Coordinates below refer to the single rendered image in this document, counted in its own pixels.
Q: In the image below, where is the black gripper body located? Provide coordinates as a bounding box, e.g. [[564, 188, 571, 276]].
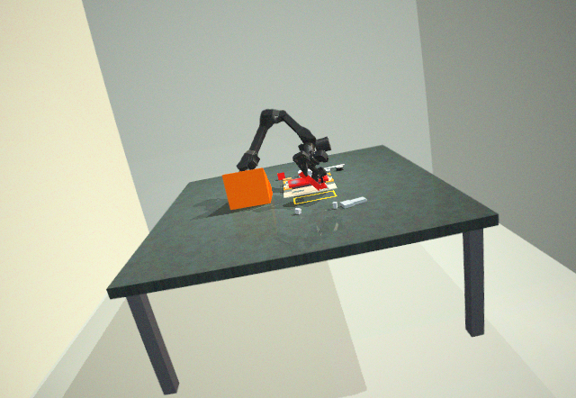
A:
[[292, 149, 327, 178]]

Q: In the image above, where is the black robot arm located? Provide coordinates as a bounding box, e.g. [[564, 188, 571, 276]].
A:
[[237, 109, 331, 172]]

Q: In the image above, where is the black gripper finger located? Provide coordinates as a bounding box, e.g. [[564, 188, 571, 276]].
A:
[[311, 170, 324, 182], [296, 158, 310, 176]]

